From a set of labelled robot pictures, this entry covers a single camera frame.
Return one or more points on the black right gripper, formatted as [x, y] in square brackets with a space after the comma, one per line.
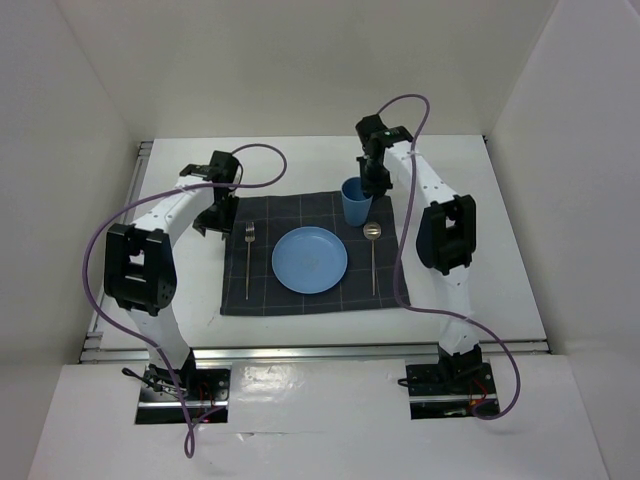
[373, 188]

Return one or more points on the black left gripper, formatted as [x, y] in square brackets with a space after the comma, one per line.
[225, 224]

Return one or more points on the blue plastic cup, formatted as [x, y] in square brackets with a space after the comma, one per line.
[356, 204]

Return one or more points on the silver metal fork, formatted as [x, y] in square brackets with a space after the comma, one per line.
[250, 236]

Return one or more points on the silver metal spoon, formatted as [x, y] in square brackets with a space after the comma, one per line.
[372, 231]

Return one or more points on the dark grey checked cloth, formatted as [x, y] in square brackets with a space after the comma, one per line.
[274, 216]

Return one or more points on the blue plastic plate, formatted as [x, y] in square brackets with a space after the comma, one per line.
[309, 260]

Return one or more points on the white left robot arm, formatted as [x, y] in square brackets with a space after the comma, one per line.
[140, 272]

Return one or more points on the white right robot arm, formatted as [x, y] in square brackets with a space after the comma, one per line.
[446, 238]

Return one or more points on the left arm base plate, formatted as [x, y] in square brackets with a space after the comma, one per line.
[207, 399]

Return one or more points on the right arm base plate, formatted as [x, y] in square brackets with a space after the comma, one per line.
[433, 396]

